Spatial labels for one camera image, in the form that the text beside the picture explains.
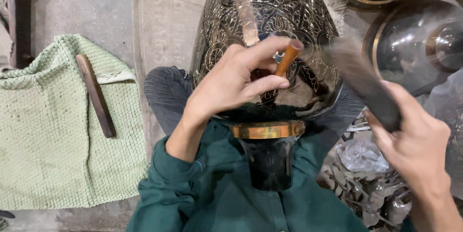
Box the person's right hand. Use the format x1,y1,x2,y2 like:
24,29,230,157
362,80,453,197

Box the person's left hand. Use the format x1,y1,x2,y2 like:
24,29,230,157
181,36,304,133

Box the dark wooden mallet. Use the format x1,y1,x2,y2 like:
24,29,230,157
300,39,402,133

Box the orange wooden handled chisel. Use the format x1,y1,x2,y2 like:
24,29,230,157
274,40,304,78

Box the clear crumpled plastic bag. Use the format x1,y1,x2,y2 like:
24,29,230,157
336,139,391,175

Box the pile of metal pieces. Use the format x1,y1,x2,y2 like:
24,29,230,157
318,116,463,232

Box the clear plastic wrapping sheet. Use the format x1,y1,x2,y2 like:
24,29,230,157
421,69,463,200

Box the plain black brass-rimmed vase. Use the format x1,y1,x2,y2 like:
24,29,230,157
362,0,463,97

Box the black engraved metal vase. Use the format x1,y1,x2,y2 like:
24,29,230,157
190,0,343,192

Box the person's green shirt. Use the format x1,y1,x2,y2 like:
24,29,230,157
126,118,369,232

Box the person's grey trousers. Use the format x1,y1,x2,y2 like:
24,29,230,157
144,66,366,160

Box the beige fringed cloth mat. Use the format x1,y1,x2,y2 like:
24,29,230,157
132,0,353,160

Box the dark wooden stick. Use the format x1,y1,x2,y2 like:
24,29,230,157
75,54,117,139

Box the light green knitted mat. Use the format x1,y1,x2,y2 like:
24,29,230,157
0,34,149,211

